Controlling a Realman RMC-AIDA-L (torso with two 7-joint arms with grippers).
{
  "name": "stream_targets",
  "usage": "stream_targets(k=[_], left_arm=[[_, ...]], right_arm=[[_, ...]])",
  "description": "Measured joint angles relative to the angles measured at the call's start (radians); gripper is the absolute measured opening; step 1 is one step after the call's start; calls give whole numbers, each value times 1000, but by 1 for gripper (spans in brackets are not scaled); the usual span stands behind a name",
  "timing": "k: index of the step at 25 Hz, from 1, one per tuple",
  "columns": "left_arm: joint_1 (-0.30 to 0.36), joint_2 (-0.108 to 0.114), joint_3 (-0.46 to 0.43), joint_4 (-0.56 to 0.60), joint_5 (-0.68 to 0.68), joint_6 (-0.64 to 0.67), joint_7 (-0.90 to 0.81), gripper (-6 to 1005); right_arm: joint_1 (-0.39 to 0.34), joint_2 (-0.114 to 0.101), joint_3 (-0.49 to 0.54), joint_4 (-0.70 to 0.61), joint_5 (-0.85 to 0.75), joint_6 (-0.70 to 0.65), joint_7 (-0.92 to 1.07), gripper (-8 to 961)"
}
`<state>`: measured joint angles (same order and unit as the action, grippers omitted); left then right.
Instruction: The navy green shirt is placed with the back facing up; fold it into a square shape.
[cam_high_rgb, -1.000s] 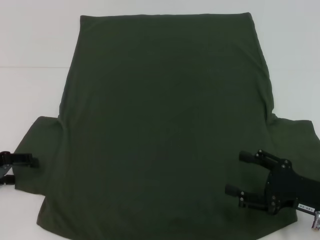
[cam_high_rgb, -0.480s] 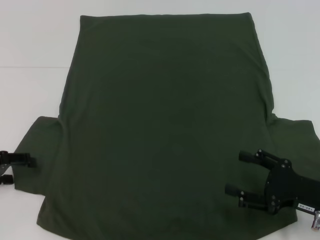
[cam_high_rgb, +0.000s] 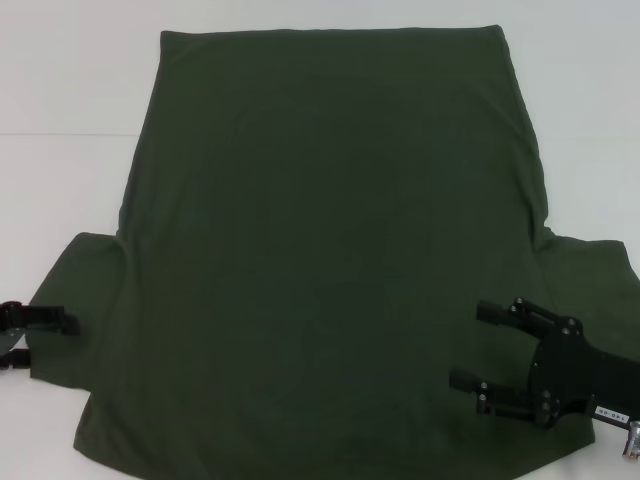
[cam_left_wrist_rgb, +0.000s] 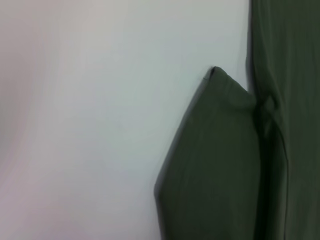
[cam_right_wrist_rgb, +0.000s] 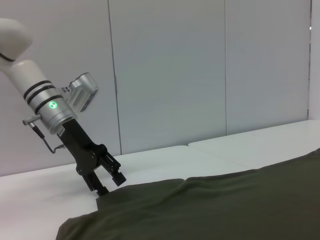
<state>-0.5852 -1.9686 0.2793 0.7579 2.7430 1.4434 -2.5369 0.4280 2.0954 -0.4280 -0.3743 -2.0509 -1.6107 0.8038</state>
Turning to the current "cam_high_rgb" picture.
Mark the dark green t-shirt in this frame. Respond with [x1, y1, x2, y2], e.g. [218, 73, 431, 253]
[27, 23, 637, 480]

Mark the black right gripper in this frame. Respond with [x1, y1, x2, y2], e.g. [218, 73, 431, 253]
[447, 296, 640, 432]

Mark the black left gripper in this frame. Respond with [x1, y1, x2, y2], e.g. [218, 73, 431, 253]
[0, 300, 82, 376]

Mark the right arm cable with plug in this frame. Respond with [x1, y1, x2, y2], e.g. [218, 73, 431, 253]
[621, 419, 640, 465]

